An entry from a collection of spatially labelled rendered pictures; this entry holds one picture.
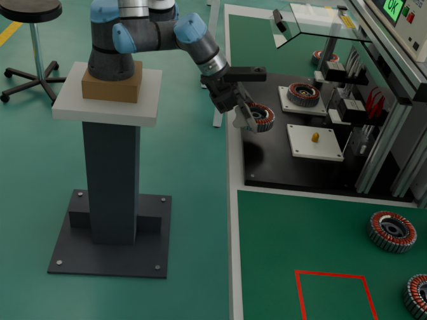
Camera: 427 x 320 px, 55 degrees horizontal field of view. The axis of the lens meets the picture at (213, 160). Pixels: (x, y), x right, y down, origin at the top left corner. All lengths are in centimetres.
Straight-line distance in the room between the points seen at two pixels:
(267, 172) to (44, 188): 133
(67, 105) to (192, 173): 105
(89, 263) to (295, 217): 102
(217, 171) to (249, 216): 128
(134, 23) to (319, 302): 78
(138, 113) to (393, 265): 84
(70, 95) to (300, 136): 74
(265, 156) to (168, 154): 123
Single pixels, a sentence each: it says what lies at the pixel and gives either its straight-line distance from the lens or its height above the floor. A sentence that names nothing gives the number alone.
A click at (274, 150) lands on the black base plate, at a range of 123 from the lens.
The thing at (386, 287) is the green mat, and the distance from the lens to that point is 103.
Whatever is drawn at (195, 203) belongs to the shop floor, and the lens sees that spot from 209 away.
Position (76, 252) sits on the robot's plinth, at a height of 2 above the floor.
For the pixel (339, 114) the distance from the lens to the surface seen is 126.
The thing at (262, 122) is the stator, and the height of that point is 85.
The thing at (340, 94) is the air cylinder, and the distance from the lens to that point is 151.
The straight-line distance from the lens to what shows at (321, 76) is 145.
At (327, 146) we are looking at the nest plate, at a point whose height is 78.
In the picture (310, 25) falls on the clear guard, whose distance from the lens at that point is 131.
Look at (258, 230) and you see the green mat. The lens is 101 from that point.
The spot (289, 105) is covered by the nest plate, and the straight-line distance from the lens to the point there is 144.
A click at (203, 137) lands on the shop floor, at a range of 253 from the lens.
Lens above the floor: 149
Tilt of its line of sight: 39 degrees down
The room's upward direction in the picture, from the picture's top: 10 degrees clockwise
